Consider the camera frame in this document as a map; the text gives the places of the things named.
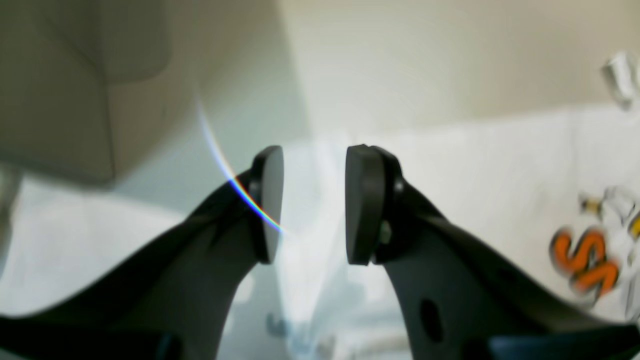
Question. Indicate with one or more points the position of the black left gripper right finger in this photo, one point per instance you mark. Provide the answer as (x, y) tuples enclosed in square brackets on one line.
[(459, 298)]

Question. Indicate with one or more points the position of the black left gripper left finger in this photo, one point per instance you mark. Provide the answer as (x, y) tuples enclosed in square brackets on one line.
[(171, 298)]

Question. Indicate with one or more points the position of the white graphic t-shirt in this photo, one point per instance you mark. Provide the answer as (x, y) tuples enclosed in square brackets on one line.
[(557, 192)]

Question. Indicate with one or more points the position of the beige partition panel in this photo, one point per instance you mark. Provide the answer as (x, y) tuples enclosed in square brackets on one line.
[(58, 60)]

